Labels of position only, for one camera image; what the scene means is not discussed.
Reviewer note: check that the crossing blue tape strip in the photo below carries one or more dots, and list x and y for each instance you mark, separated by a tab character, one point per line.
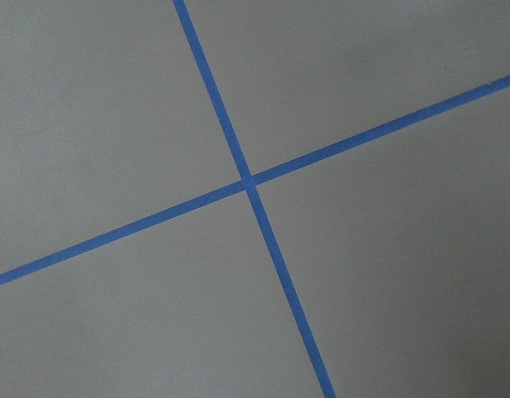
259	178

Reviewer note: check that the long blue tape strip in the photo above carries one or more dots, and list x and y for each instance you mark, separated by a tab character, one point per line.
256	204

